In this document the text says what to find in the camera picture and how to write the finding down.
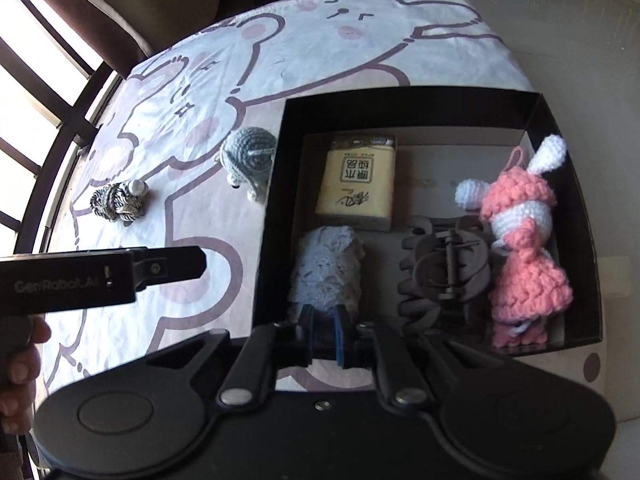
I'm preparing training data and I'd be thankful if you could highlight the white lace scrunchie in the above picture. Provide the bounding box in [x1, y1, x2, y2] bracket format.
[288, 226, 364, 318]

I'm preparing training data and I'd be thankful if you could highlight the black hair claw clip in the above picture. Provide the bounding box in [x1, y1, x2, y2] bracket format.
[397, 216, 492, 340]

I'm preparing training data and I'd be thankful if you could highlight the yellow tissue pack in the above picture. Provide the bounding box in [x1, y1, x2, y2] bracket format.
[314, 133, 397, 232]

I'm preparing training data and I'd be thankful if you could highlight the black cardboard box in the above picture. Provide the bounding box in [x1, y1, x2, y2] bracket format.
[250, 84, 604, 357]

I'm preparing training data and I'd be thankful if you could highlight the pink crochet bunny doll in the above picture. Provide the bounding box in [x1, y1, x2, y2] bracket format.
[454, 134, 573, 349]

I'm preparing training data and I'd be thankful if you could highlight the person's left hand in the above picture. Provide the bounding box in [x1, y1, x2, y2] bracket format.
[1, 316, 51, 436]

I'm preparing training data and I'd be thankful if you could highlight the grey crochet elephant toy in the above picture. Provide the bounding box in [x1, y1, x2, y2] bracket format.
[214, 127, 278, 203]

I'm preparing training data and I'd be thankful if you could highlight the cartoon bear bed sheet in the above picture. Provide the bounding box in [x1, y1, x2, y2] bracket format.
[37, 0, 606, 396]

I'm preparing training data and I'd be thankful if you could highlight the dark brown curtain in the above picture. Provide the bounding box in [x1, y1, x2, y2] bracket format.
[19, 0, 222, 79]

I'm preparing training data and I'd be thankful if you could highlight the striped rope scrunchie with pearl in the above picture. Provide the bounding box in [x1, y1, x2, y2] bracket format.
[90, 180, 149, 223]

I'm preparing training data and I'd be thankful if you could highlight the black window frame railing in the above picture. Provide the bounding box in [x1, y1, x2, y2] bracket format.
[1, 0, 115, 256]

